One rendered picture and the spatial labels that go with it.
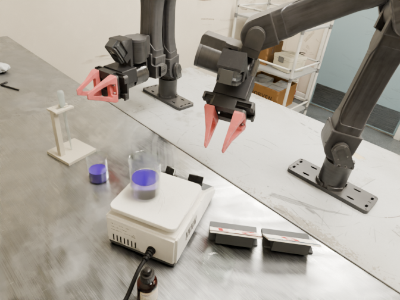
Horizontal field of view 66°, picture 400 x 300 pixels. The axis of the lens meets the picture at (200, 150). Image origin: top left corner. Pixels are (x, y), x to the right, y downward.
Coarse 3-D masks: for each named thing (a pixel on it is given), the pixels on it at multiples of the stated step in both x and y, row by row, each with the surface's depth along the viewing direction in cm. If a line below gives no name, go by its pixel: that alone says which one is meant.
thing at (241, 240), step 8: (216, 224) 60; (224, 224) 60; (232, 224) 60; (216, 232) 53; (224, 232) 53; (256, 232) 59; (216, 240) 55; (224, 240) 55; (232, 240) 55; (240, 240) 55; (248, 240) 55; (256, 240) 57
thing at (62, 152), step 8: (56, 112) 66; (56, 120) 68; (56, 128) 68; (56, 136) 70; (56, 144) 71; (64, 144) 77; (72, 144) 77; (80, 144) 78; (48, 152) 74; (56, 152) 74; (64, 152) 73; (72, 152) 74; (80, 152) 75; (88, 152) 75; (64, 160) 71; (72, 160) 72
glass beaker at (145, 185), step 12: (132, 156) 50; (144, 156) 52; (156, 156) 51; (132, 168) 47; (156, 168) 48; (132, 180) 49; (144, 180) 48; (156, 180) 49; (132, 192) 51; (144, 192) 50; (156, 192) 51
